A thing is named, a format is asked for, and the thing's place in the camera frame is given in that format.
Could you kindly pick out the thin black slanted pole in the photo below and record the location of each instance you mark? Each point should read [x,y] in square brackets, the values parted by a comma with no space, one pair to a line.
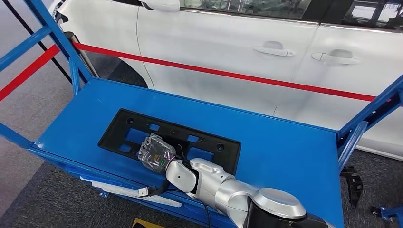
[19,19]

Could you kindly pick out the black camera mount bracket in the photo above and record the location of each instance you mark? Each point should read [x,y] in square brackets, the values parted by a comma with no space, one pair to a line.
[162,190]

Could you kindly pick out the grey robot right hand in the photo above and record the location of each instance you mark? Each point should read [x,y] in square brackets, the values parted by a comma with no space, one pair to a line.
[156,152]

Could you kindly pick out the black plastic plate frame part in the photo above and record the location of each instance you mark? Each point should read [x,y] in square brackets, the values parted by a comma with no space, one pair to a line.
[116,132]

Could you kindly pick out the white car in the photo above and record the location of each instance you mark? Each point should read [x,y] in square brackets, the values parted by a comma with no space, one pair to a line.
[220,41]

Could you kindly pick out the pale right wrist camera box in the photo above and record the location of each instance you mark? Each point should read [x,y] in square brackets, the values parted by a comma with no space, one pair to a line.
[146,192]

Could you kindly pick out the grey barrier stanchion post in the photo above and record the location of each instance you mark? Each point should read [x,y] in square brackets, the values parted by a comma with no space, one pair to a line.
[86,63]

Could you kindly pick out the red barrier belt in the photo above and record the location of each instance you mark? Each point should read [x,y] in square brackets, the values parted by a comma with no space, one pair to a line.
[220,72]

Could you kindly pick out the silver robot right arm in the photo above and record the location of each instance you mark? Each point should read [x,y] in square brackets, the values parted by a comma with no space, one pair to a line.
[226,192]

